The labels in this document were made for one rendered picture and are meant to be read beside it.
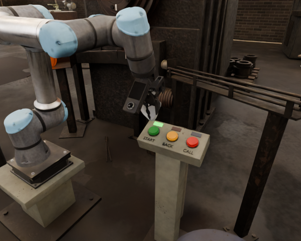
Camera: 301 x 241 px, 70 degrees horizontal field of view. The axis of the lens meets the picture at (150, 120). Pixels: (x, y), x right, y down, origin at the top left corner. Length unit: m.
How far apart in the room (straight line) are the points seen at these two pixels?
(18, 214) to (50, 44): 1.08
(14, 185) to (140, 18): 0.92
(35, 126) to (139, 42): 0.67
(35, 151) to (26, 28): 0.61
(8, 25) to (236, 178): 1.42
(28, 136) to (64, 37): 0.63
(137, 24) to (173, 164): 0.48
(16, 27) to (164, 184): 0.69
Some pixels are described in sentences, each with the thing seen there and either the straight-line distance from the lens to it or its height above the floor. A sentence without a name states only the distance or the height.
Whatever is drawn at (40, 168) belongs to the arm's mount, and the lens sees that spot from 1.10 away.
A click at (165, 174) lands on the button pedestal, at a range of 0.84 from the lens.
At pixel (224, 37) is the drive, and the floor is 0.73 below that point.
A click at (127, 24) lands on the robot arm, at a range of 0.54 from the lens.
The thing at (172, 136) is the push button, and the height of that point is 0.61.
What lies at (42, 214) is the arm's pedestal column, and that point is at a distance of 1.26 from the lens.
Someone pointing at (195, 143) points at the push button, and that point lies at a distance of 0.73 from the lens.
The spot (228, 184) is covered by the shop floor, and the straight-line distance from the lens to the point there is 1.51.
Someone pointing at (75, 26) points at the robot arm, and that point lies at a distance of 0.56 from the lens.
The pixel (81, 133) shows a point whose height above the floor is 0.01.
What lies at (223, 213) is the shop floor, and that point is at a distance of 1.35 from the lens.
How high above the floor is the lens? 1.02
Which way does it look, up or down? 29 degrees down
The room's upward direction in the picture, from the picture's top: straight up
